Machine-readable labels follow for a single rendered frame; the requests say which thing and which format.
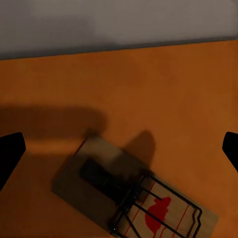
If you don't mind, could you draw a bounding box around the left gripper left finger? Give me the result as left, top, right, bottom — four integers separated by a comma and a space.
0, 132, 26, 191

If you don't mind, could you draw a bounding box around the mousetrap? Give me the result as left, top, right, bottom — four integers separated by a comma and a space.
51, 132, 219, 238

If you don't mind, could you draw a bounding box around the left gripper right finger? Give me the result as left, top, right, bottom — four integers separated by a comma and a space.
222, 132, 238, 172

